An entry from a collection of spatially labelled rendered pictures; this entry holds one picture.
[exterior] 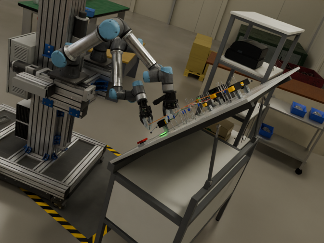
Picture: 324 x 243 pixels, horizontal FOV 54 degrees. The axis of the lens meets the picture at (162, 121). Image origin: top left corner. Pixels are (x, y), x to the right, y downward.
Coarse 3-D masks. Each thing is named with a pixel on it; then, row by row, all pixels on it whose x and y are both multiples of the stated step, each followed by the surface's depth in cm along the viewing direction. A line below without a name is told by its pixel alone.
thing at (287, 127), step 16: (224, 80) 499; (240, 80) 493; (256, 80) 487; (288, 96) 484; (304, 96) 478; (320, 96) 495; (272, 112) 500; (288, 128) 504; (304, 128) 497; (304, 144) 508; (320, 144) 501
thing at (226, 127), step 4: (224, 120) 316; (216, 124) 304; (220, 124) 304; (224, 124) 307; (228, 124) 310; (232, 124) 314; (204, 128) 312; (208, 128) 309; (212, 128) 307; (216, 128) 305; (220, 128) 303; (224, 128) 302; (228, 128) 303; (232, 128) 316; (212, 132) 309; (220, 132) 304; (224, 132) 302; (228, 132) 304; (220, 136) 306; (224, 136) 303; (228, 136) 312; (224, 140) 305
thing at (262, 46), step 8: (240, 40) 273; (248, 40) 278; (232, 48) 275; (240, 48) 272; (248, 48) 268; (256, 48) 264; (264, 48) 270; (232, 56) 277; (240, 56) 273; (248, 56) 270; (256, 56) 266; (264, 56) 281; (248, 64) 272; (256, 64) 269
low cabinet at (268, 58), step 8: (240, 32) 871; (256, 32) 950; (264, 32) 995; (256, 40) 868; (264, 40) 863; (272, 40) 896; (288, 40) 981; (272, 48) 865; (288, 48) 856; (296, 48) 890; (272, 56) 873; (280, 56) 868; (296, 56) 858; (304, 56) 853; (296, 64) 866
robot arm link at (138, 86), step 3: (135, 81) 223; (138, 81) 223; (141, 81) 225; (132, 84) 226; (135, 84) 223; (138, 84) 222; (141, 84) 223; (135, 87) 222; (138, 87) 222; (141, 87) 222; (132, 90) 226; (135, 90) 222; (138, 90) 221; (141, 90) 221; (144, 90) 223; (132, 93) 227; (135, 93) 222; (138, 93) 220; (141, 93) 220; (144, 93) 222
